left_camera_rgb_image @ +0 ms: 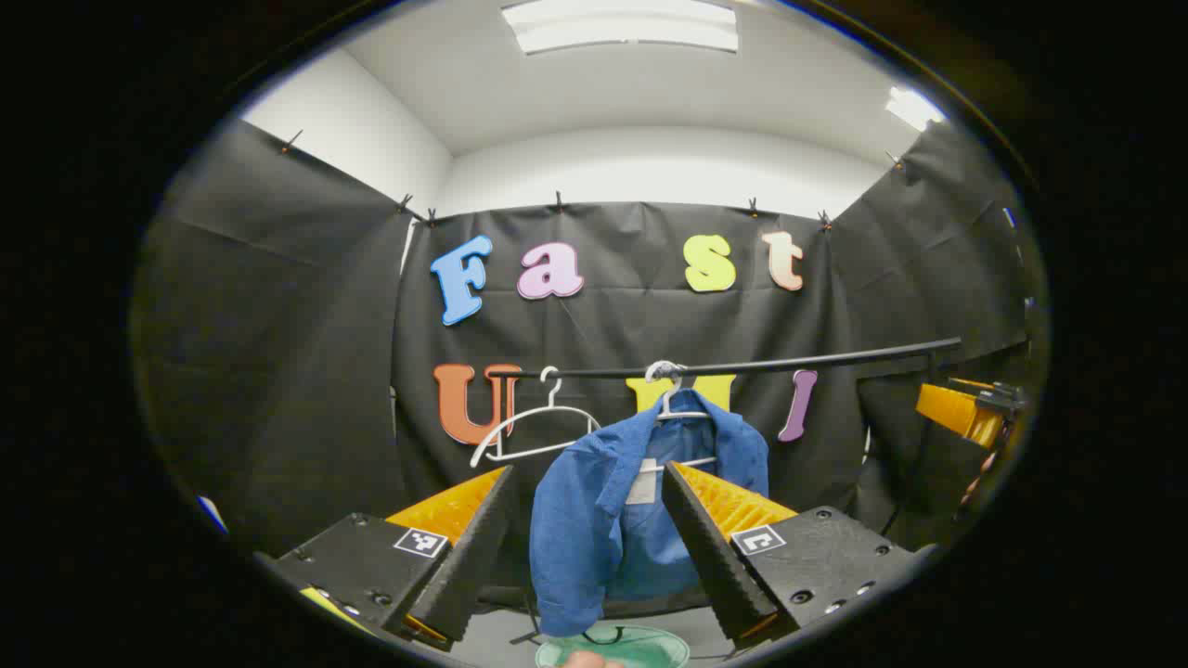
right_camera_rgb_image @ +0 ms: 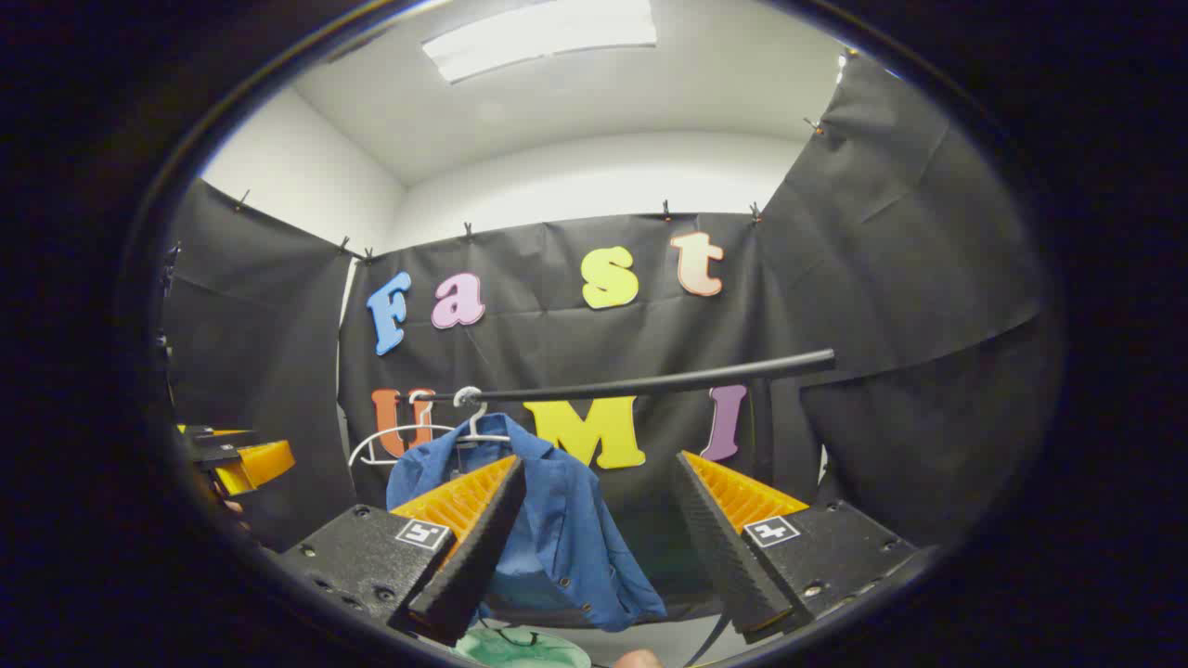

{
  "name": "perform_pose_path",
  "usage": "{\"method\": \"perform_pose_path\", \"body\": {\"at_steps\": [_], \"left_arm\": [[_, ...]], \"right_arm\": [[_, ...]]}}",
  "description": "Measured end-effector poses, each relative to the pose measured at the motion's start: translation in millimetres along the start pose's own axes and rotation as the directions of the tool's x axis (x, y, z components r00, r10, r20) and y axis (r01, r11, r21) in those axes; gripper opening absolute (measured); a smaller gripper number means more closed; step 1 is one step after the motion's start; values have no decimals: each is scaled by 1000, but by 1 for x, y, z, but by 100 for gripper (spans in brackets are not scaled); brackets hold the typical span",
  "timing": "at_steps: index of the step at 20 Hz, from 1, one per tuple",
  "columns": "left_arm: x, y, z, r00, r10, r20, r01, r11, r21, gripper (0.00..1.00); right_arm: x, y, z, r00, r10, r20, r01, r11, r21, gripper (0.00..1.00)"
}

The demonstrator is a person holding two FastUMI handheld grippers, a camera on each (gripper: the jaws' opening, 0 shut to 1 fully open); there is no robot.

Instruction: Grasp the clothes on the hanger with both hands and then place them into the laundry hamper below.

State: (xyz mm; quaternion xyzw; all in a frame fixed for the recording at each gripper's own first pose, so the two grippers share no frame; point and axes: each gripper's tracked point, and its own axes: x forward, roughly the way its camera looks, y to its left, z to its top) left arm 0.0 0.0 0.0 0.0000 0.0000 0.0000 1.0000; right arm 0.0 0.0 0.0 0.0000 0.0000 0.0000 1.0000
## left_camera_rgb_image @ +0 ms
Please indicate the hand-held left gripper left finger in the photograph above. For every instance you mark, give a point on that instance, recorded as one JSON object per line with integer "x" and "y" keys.
{"x": 469, "y": 566}

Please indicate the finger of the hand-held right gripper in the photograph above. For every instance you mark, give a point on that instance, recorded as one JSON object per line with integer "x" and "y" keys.
{"x": 951, "y": 408}

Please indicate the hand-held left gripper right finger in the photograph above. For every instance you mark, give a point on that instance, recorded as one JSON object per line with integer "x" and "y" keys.
{"x": 715, "y": 557}

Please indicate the green mesh laundry hamper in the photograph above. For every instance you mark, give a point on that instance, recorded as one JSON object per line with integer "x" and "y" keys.
{"x": 650, "y": 648}

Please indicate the blue shirt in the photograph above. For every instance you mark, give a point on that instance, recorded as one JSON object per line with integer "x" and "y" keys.
{"x": 575, "y": 520}

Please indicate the white taped clothes hanger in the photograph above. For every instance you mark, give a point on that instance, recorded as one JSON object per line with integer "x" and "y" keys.
{"x": 666, "y": 394}

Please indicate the white empty clothes hanger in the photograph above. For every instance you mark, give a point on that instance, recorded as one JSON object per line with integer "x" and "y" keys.
{"x": 553, "y": 397}

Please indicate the black garment rack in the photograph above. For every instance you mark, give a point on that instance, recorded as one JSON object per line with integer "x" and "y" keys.
{"x": 835, "y": 359}

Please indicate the black backdrop cloth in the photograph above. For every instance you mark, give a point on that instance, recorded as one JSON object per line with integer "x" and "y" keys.
{"x": 278, "y": 371}

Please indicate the small ceiling light panel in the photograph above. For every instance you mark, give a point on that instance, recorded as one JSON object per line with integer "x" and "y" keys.
{"x": 914, "y": 109}

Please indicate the large ceiling light panel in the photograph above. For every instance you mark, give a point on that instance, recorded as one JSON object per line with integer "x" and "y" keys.
{"x": 622, "y": 23}

